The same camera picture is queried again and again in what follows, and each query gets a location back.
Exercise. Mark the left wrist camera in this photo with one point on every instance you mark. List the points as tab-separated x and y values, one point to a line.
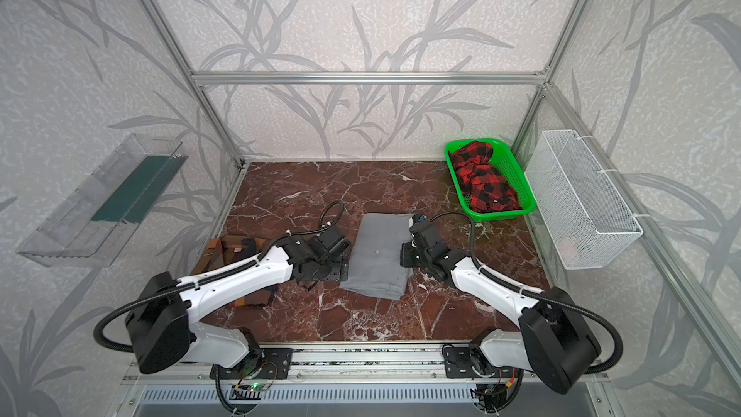
332	242

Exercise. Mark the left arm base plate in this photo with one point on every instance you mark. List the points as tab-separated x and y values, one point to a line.
272	363

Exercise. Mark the white wire mesh basket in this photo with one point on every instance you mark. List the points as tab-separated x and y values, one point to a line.
586	217

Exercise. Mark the aluminium front rail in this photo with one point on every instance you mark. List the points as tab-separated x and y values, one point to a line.
330	363

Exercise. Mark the red black plaid shirt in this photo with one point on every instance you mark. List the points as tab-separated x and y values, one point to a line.
485	186

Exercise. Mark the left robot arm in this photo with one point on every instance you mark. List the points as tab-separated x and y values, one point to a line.
168	328

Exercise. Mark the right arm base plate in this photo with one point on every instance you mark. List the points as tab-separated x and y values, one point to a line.
470	362

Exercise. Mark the clear acrylic wall shelf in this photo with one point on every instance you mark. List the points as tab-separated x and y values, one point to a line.
92	226

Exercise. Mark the aluminium cage frame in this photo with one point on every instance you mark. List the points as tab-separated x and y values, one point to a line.
710	324

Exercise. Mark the folded multicolour plaid shirt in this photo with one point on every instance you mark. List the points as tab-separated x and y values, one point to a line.
227	250

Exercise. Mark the grey long sleeve shirt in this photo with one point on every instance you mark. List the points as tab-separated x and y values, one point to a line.
375	268

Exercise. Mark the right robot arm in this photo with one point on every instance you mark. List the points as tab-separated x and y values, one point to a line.
553	341

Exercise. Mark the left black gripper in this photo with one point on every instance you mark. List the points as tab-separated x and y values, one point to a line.
339	269

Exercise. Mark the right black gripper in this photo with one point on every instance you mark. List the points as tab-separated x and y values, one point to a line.
409	256

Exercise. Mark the green plastic basket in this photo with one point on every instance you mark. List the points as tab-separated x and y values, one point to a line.
504	160

